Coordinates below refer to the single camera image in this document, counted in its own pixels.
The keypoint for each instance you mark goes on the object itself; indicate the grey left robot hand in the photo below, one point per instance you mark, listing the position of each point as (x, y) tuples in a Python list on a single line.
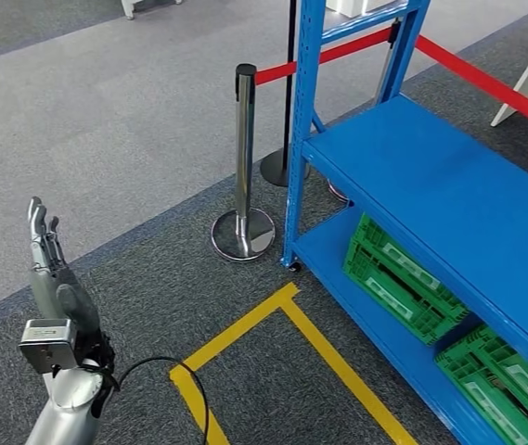
[(54, 282)]

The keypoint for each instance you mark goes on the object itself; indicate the blue metal shelf rack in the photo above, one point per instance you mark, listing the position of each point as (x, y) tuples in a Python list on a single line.
[(430, 172)]

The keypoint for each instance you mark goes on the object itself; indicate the white furniture base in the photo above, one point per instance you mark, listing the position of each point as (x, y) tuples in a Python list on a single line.
[(129, 7)]

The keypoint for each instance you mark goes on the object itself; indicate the short red barrier belt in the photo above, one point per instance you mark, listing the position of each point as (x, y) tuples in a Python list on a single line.
[(273, 73)]

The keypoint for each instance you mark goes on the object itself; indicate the yellow floor tape square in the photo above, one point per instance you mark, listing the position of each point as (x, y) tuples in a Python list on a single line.
[(338, 368)]

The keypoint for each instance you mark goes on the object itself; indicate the long red barrier belt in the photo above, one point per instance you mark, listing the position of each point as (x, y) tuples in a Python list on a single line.
[(486, 83)]

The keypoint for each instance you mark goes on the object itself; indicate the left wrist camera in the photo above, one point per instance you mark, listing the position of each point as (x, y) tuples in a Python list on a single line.
[(48, 347)]

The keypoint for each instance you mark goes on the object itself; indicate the chrome stanchion post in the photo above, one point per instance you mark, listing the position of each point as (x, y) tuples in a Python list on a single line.
[(245, 153)]

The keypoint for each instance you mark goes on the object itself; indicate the dark stanchion post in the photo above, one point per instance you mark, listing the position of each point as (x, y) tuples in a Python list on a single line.
[(393, 34)]

